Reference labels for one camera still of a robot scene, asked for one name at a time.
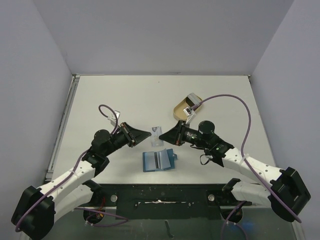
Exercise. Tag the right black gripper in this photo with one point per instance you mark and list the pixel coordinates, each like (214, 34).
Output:
(179, 133)

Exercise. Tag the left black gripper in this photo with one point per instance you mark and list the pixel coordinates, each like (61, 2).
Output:
(133, 135)

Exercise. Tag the white credit card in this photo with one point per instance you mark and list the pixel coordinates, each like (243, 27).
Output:
(156, 131)

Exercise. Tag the blue card holder wallet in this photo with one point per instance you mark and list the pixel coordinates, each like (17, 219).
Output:
(157, 161)

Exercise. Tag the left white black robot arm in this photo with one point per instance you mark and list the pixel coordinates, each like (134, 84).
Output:
(35, 212)

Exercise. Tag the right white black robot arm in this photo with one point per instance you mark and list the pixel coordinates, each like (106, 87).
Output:
(287, 193)

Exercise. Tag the stack of cards in tray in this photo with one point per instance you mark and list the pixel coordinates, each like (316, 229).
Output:
(192, 99)

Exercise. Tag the tan oval wooden tray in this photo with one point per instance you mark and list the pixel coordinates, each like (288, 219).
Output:
(178, 112)

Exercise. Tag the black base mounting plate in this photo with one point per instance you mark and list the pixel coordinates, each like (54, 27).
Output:
(164, 201)

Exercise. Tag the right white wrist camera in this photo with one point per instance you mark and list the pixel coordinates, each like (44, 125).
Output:
(190, 115)

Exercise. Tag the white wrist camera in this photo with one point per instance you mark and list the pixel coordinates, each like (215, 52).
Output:
(114, 118)
(190, 115)

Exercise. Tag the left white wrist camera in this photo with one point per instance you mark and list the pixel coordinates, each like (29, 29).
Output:
(114, 118)

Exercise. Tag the left aluminium rail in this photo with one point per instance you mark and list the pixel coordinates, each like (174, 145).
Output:
(62, 126)

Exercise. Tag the aluminium rail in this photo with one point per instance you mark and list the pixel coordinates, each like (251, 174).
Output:
(298, 231)
(62, 126)

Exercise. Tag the right aluminium rail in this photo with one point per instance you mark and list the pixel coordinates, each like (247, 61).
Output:
(298, 231)

